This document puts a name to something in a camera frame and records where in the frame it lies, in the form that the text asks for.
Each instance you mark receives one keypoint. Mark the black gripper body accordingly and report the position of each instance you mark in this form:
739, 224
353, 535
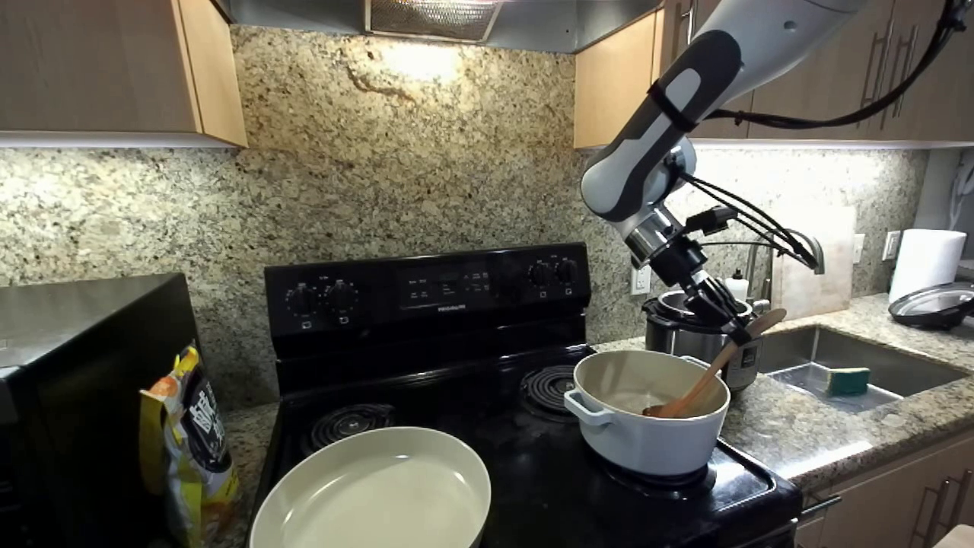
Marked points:
694, 279

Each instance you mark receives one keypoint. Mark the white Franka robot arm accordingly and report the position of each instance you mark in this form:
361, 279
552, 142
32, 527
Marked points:
658, 132

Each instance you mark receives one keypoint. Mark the white soap dispenser bottle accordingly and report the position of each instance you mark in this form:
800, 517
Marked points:
739, 288

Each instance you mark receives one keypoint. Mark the curved steel faucet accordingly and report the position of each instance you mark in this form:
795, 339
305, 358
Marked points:
768, 275

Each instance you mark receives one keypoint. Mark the silver pressure cooker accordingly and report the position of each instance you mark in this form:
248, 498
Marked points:
680, 339

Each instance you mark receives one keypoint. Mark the pale cutting board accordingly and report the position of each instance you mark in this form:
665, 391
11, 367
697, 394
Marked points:
811, 292

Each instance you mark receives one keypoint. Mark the grey sink tray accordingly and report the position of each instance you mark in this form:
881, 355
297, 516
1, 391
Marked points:
801, 377

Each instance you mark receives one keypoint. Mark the green yellow sponge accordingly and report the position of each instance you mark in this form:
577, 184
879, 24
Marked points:
848, 381

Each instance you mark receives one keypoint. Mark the steel kitchen sink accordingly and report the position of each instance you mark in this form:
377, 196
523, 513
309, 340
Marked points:
893, 355

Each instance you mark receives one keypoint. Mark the white paper towel roll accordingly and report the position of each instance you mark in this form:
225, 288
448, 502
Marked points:
926, 261

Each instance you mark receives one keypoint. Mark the black pressure cooker lid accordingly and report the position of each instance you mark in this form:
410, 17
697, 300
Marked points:
934, 304

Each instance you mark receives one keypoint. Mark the wooden base cabinet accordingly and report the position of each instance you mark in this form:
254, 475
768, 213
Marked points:
885, 498

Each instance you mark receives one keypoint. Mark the black electric stove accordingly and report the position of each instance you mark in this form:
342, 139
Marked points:
427, 292

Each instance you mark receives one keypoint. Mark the steel range hood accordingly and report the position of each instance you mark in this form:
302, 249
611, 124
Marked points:
305, 9

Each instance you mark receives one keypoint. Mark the yellow black snack bag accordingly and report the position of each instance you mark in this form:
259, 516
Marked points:
194, 458

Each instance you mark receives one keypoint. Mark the black microwave oven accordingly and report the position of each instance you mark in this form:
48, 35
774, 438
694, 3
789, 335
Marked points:
81, 404

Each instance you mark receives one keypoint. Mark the white wall outlet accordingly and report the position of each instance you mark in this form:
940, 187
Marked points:
641, 282
891, 245

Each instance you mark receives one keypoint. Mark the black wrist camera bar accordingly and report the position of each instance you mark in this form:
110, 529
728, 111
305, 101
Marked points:
710, 218

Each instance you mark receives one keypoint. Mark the wooden wall cabinet above microwave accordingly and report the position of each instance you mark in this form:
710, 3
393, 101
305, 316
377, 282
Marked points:
101, 61

